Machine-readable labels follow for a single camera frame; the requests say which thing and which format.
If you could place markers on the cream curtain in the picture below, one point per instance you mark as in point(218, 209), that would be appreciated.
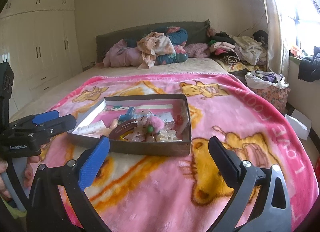
point(278, 36)

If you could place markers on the pile of clothes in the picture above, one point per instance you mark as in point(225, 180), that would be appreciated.
point(234, 53)

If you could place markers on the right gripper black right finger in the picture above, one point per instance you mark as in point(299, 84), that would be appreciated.
point(271, 211)

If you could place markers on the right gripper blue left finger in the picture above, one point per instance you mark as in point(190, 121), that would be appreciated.
point(46, 210)

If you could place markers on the left hand painted nails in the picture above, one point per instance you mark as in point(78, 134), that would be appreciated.
point(18, 177)

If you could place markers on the white paper box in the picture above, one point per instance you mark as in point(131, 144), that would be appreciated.
point(300, 123)

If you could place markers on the pearl clear claw clip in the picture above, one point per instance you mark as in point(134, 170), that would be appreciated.
point(167, 136)

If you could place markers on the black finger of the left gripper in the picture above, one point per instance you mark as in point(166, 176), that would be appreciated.
point(43, 133)

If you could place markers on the beige wooden hair clip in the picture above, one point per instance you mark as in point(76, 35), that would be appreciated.
point(114, 124)

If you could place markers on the pink pajama pillow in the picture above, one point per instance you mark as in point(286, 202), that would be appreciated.
point(121, 55)

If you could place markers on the dark bag on windowsill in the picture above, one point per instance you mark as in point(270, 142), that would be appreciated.
point(309, 67)

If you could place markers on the peach floral cloth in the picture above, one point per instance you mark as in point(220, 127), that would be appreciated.
point(152, 46)

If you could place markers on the red jewel in plastic bag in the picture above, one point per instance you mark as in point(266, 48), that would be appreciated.
point(177, 122)

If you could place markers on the cream built-in wardrobe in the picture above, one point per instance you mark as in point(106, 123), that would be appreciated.
point(38, 40)

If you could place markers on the maroon banana hair clip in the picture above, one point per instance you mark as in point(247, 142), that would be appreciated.
point(123, 128)

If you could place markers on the brown cardboard tray box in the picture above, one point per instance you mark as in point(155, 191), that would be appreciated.
point(174, 103)

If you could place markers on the dark floral rolled quilt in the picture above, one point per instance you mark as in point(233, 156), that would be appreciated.
point(178, 37)

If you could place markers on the laundry basket with clothes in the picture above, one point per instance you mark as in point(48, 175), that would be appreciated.
point(270, 86)

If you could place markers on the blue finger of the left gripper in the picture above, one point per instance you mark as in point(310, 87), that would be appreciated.
point(36, 120)

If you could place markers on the green padded headboard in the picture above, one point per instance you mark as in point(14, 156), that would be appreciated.
point(196, 30)

